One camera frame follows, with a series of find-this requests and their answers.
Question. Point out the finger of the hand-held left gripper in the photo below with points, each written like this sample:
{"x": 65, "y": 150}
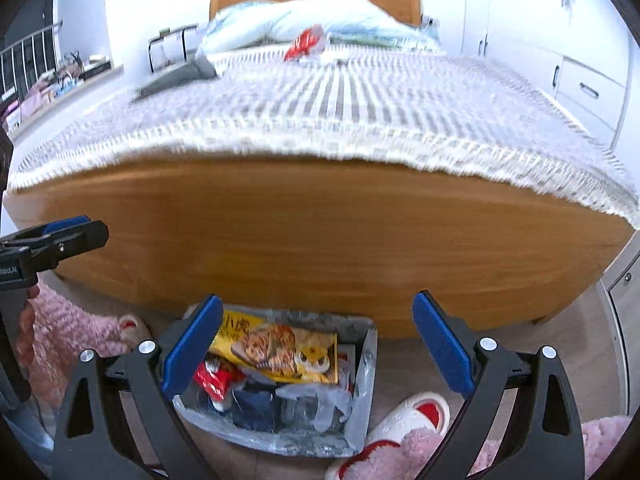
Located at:
{"x": 65, "y": 225}
{"x": 80, "y": 242}

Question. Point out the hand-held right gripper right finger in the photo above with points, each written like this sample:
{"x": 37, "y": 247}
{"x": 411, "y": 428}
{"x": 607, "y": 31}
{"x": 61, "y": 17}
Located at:
{"x": 442, "y": 342}

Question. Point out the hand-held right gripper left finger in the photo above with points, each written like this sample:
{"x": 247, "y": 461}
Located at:
{"x": 195, "y": 345}

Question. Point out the red snack packet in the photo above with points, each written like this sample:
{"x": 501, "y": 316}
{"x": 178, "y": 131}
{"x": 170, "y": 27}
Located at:
{"x": 300, "y": 45}
{"x": 215, "y": 380}

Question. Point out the yellow snack packet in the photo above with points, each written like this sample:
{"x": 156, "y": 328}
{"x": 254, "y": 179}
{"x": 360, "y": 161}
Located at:
{"x": 280, "y": 345}

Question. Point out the patterned waste bin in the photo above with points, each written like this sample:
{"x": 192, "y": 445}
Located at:
{"x": 360, "y": 410}

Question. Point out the green pet food pouch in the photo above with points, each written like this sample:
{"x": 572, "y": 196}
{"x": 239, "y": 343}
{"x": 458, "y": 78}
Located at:
{"x": 175, "y": 77}

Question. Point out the person's left hand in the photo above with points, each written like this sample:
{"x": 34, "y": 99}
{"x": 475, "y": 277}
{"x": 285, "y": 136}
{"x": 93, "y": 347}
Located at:
{"x": 26, "y": 335}

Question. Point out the white red slipper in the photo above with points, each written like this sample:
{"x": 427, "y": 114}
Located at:
{"x": 400, "y": 420}
{"x": 135, "y": 332}

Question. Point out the pink fluffy rug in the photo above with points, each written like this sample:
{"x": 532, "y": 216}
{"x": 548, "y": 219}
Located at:
{"x": 435, "y": 455}
{"x": 65, "y": 330}

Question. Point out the pink storage boxes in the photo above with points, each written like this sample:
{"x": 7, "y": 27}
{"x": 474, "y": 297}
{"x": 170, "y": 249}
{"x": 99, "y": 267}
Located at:
{"x": 37, "y": 95}

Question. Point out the white windowsill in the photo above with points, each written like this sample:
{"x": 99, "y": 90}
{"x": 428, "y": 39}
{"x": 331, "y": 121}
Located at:
{"x": 90, "y": 82}

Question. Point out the person's leg in jeans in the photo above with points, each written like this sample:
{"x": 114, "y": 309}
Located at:
{"x": 25, "y": 435}

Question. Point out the dark flat box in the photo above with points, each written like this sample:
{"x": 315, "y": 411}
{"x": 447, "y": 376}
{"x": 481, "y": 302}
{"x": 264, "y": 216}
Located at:
{"x": 97, "y": 67}

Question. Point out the beige door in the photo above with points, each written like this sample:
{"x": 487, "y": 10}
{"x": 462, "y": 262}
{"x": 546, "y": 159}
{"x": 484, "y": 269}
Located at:
{"x": 627, "y": 305}

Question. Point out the metal window railing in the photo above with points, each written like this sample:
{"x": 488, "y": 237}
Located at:
{"x": 30, "y": 37}

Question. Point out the brown checked blanket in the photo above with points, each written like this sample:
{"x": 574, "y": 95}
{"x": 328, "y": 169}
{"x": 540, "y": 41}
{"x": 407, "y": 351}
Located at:
{"x": 375, "y": 105}

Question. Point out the light blue duvet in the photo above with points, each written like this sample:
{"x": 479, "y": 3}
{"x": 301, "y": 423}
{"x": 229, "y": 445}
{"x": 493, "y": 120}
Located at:
{"x": 325, "y": 15}

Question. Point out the white wardrobe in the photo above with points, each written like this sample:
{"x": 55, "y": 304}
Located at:
{"x": 525, "y": 10}

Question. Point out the black frame side table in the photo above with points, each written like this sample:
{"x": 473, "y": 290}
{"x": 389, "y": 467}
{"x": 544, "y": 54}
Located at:
{"x": 184, "y": 45}

